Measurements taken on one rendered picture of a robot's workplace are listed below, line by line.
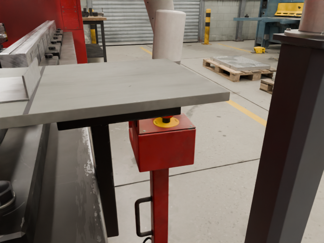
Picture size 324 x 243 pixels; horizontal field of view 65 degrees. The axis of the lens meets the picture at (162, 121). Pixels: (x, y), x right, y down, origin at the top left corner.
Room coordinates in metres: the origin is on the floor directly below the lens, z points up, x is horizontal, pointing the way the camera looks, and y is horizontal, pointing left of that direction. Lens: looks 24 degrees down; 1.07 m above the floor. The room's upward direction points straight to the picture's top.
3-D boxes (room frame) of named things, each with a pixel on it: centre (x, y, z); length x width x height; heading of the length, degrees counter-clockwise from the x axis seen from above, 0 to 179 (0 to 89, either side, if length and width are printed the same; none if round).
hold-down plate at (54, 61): (0.82, 0.37, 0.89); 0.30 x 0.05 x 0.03; 19
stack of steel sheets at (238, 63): (4.53, -1.34, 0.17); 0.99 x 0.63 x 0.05; 15
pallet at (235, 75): (4.53, -1.34, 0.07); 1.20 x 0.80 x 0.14; 15
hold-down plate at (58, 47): (1.20, 0.50, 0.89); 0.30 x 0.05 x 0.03; 19
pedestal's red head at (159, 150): (0.69, 0.01, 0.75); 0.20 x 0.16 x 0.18; 14
